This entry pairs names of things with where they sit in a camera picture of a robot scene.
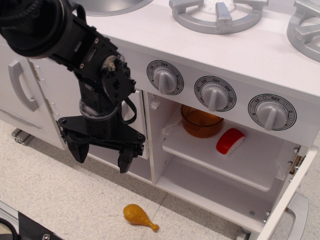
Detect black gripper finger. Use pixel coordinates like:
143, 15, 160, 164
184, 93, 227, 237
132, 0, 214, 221
67, 140, 89, 164
117, 150, 133, 174

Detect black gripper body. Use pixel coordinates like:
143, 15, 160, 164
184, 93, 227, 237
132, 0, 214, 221
57, 110, 146, 158

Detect white oven door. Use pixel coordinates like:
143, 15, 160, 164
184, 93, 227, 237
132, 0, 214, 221
236, 145, 320, 240

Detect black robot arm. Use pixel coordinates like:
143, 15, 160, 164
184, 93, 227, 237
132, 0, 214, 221
0, 0, 146, 173

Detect yellow toy chicken drumstick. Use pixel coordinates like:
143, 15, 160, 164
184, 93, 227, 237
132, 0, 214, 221
123, 204, 160, 232

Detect white middle cabinet door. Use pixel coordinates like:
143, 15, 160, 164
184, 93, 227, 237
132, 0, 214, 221
29, 58, 147, 161

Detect white cabinet door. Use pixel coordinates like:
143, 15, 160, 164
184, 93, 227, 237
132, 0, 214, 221
29, 58, 147, 161
0, 43, 57, 132

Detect grey left stove knob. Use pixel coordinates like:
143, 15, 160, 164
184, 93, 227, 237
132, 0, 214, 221
146, 60, 184, 95

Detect grey stove knob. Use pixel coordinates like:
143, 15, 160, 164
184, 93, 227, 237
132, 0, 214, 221
248, 93, 297, 131
194, 76, 237, 112
146, 60, 184, 95

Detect white left cabinet door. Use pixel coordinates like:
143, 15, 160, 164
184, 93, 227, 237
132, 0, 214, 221
0, 43, 57, 132

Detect amber plastic measuring cup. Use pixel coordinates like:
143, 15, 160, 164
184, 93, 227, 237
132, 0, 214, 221
180, 105, 224, 138

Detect red white toy sushi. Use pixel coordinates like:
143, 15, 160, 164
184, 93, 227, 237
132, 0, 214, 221
216, 128, 246, 156

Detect grey middle stove knob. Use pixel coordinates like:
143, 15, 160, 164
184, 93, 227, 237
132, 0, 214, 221
194, 76, 237, 112

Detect white toy kitchen body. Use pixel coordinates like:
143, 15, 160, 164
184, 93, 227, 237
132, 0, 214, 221
0, 0, 320, 240

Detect silver sink basin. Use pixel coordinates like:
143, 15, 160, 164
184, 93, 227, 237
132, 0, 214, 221
72, 0, 152, 17

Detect grey right stove knob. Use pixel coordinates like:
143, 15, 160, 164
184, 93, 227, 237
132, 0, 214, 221
248, 93, 297, 131

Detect grey centre burner grate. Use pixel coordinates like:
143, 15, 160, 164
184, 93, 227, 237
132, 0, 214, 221
169, 0, 269, 35

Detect grey burner grate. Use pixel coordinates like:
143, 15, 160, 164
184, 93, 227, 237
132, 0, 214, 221
169, 0, 269, 35
287, 0, 320, 62

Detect grey right burner grate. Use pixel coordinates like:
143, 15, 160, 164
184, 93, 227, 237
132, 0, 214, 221
287, 0, 320, 62

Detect aluminium extrusion frame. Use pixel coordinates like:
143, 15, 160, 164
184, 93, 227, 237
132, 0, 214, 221
11, 128, 34, 146

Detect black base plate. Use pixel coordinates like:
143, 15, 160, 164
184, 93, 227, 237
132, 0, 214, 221
0, 211, 63, 240

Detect black braided cable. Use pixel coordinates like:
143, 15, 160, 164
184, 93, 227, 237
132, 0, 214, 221
0, 217, 20, 240

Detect grey left cabinet handle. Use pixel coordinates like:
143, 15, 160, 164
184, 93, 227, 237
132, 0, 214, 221
8, 60, 39, 112

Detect grey oven door handle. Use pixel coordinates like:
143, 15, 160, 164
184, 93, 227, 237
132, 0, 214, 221
285, 192, 309, 240

